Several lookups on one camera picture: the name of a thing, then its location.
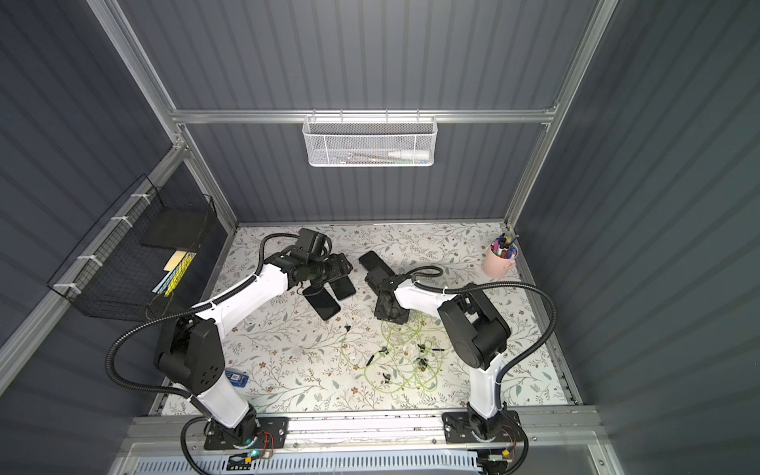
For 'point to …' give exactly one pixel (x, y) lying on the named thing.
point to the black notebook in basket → (177, 228)
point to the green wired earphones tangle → (407, 357)
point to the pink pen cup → (500, 258)
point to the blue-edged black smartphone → (325, 305)
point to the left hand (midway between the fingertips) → (348, 272)
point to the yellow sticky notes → (174, 260)
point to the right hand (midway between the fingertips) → (389, 315)
